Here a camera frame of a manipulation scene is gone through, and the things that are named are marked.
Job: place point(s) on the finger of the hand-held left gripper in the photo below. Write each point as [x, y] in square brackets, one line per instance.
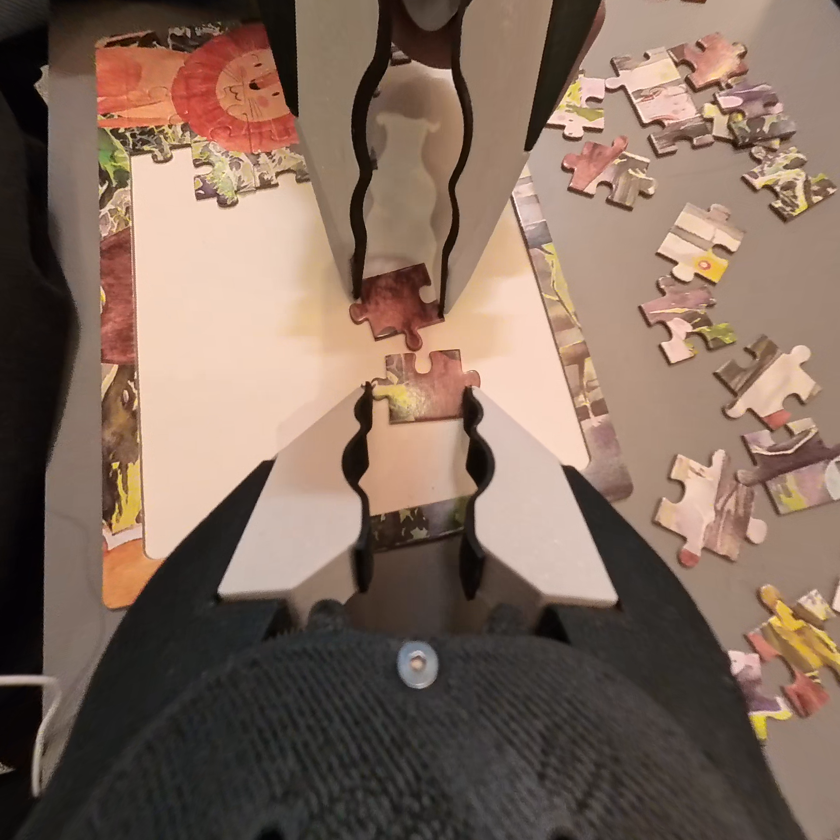
[328, 98]
[505, 98]

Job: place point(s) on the plain brown puzzle piece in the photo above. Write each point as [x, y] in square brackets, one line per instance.
[394, 305]

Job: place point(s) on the person's left hand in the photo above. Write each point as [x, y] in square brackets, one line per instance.
[423, 49]

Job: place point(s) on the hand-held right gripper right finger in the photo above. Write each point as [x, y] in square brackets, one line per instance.
[544, 525]

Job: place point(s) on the brown and green puzzle piece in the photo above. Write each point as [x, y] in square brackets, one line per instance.
[426, 394]

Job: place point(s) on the scattered loose puzzle pieces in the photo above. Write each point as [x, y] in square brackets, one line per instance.
[695, 243]

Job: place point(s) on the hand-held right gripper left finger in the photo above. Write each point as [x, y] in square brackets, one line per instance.
[295, 525]

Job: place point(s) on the printed frame puzzle tray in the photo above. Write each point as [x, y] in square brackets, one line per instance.
[229, 361]

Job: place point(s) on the assembled lion puzzle section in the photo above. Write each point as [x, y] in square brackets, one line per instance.
[223, 92]

